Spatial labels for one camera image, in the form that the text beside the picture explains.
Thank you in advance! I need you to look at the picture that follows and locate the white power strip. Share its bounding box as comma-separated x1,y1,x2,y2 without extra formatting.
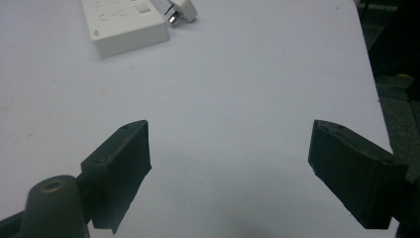
80,0,171,60

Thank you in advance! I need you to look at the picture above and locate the white plug adapter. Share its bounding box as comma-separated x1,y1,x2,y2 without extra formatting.
150,0,199,26

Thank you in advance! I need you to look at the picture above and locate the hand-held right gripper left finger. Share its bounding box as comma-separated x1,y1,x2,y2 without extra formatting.
80,119,153,235

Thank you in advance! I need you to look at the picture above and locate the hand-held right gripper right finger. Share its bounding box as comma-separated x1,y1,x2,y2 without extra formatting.
307,119,410,231

